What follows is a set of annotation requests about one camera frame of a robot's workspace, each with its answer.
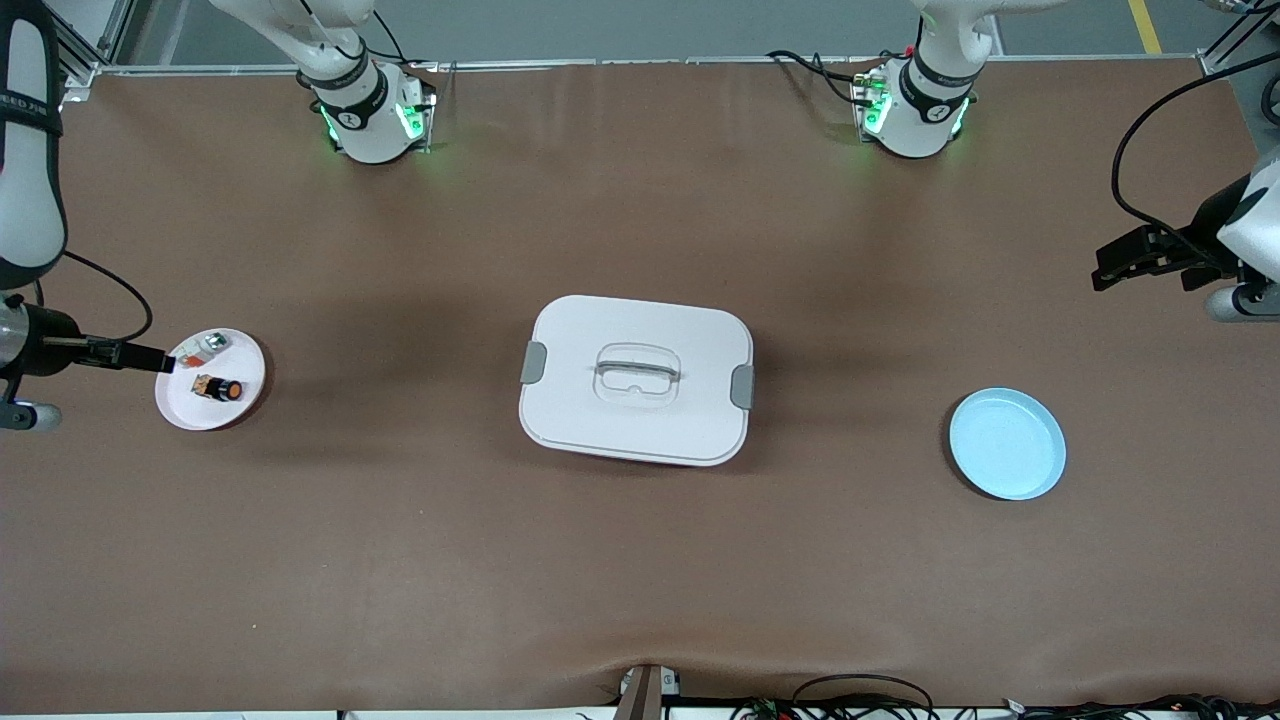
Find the white lidded storage box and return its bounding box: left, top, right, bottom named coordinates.
left=518, top=294, right=755, bottom=468

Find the pale pink round plate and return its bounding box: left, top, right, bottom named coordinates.
left=155, top=328, right=268, bottom=432

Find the light blue round plate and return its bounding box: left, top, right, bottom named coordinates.
left=948, top=387, right=1067, bottom=501

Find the brown table cover mat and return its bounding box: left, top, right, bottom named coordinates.
left=0, top=58, right=1280, bottom=713

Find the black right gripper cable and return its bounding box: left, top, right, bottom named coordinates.
left=35, top=250, right=154, bottom=346

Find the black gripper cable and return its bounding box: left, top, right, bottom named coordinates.
left=35, top=250, right=154, bottom=346
left=1111, top=50, right=1280, bottom=267

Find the grey switch with orange block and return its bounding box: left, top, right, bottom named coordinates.
left=172, top=333, right=231, bottom=371

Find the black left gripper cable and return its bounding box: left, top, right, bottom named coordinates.
left=1111, top=50, right=1280, bottom=267

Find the aluminium frame profile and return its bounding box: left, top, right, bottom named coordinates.
left=45, top=0, right=136, bottom=101
left=1200, top=0, right=1280, bottom=76

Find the black arm base cable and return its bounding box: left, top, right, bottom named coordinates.
left=765, top=48, right=886, bottom=106

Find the silver table edge rail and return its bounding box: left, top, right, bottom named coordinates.
left=95, top=55, right=1216, bottom=77

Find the black cable bundle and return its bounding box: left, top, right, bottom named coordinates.
left=730, top=673, right=1280, bottom=720

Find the brown camera mount post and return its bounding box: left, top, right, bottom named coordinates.
left=613, top=663, right=666, bottom=720

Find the small white mount bracket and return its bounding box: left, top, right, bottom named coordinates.
left=620, top=668, right=683, bottom=698

